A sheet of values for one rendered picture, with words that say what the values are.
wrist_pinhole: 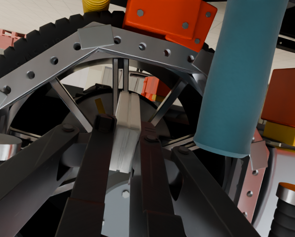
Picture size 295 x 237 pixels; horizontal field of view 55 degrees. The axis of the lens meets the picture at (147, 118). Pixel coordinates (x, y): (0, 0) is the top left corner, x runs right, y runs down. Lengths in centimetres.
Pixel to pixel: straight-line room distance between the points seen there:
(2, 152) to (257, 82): 33
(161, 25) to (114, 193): 29
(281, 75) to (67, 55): 64
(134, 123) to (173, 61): 36
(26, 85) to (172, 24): 26
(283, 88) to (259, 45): 48
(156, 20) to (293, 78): 49
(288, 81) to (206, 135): 50
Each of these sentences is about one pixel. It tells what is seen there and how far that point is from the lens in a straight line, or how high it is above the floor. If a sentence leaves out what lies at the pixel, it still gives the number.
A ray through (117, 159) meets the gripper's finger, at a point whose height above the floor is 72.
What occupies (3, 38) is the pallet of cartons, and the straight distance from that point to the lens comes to 752.
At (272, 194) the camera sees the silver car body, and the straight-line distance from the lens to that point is 85.
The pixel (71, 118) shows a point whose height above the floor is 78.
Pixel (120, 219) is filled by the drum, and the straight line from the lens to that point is 40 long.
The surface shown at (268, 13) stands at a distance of 45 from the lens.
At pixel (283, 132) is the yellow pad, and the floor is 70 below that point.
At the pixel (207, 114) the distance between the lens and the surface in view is 43.
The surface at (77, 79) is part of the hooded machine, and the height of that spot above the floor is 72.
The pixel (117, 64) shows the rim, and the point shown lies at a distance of 60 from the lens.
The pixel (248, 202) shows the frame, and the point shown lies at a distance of 63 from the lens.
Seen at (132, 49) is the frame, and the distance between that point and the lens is 50.
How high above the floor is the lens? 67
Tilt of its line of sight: 5 degrees up
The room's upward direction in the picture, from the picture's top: 167 degrees counter-clockwise
